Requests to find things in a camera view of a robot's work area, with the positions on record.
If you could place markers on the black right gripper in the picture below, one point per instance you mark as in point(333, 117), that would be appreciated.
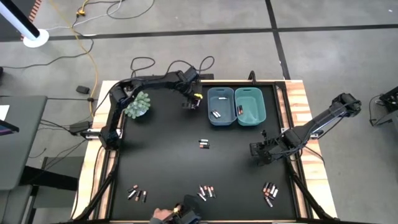
point(276, 149)

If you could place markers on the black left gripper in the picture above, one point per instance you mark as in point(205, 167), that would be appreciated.
point(189, 90)

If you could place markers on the blue plastic bin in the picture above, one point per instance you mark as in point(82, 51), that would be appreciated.
point(222, 119)

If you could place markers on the teal plastic bin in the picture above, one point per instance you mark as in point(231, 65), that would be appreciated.
point(253, 116)

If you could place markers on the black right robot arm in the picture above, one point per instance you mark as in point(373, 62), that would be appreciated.
point(323, 119)

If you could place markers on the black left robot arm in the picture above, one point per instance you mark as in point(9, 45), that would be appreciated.
point(146, 81)

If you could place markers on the black flat bar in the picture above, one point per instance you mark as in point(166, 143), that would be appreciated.
point(206, 76)

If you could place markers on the green succulent in patterned pot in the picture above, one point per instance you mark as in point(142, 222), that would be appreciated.
point(138, 105)

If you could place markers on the black table clamp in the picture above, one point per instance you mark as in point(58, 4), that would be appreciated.
point(252, 77)

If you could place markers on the person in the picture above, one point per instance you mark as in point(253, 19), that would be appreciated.
point(189, 205)

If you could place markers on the black power adapter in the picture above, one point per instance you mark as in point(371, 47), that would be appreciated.
point(83, 89)

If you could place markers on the person's hand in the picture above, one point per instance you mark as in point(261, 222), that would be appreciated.
point(161, 214)

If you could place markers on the black equipment stand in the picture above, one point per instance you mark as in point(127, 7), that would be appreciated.
point(390, 99)

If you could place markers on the black white pole with base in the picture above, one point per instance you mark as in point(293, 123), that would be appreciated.
point(36, 38)

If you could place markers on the gray desk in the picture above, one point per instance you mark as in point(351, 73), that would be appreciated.
point(21, 146)

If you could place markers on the white paper sheet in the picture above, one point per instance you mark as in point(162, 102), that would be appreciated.
point(3, 112)

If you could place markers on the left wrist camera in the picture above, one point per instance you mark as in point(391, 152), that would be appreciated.
point(191, 74)

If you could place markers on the black frame strut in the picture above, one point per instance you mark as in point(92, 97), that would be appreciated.
point(99, 194)
point(306, 193)

